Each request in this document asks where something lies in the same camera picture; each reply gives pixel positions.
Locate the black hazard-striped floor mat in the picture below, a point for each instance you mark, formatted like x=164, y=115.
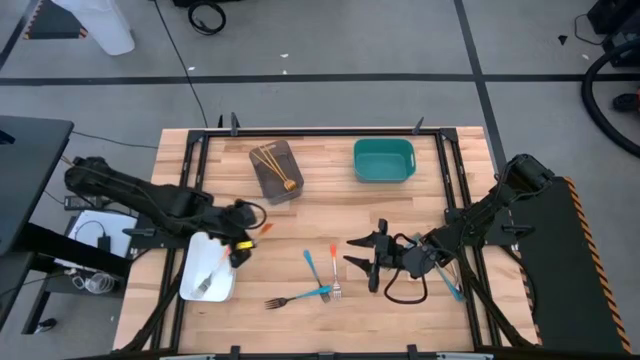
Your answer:
x=565, y=280
x=50, y=22

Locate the black caster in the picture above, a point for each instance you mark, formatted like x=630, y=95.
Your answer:
x=45, y=326

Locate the black desk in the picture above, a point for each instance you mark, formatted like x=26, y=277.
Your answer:
x=30, y=175

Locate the black table clamp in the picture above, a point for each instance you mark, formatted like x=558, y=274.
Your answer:
x=234, y=125
x=235, y=352
x=412, y=351
x=417, y=127

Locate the black desk base frame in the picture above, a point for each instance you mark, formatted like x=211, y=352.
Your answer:
x=75, y=250

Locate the black aluminium table frame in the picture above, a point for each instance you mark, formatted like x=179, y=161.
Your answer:
x=320, y=132

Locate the clear grey plastic bin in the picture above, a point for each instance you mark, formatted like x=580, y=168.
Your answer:
x=265, y=185

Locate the gold fork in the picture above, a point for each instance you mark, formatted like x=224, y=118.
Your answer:
x=278, y=161
x=274, y=163
x=270, y=167

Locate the small black adapter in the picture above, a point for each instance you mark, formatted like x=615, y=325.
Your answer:
x=104, y=243

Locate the black red tool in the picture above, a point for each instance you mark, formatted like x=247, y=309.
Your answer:
x=627, y=102

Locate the white lined trash bin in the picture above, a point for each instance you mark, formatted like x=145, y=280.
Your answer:
x=110, y=30

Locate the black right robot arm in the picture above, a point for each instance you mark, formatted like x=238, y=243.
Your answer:
x=490, y=205

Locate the teal plastic bin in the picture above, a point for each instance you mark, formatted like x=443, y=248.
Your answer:
x=385, y=167

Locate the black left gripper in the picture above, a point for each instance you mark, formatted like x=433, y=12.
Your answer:
x=232, y=220

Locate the black power brick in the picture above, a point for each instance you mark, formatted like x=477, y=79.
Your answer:
x=75, y=203

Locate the white plastic bin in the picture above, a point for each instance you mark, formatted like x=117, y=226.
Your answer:
x=200, y=250

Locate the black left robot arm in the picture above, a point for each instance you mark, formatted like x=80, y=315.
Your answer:
x=150, y=200

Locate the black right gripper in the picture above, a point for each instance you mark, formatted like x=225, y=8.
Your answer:
x=410, y=257

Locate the black equipment case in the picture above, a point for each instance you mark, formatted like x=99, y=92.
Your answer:
x=620, y=20

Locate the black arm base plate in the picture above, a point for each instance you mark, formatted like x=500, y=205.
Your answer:
x=515, y=232
x=150, y=243

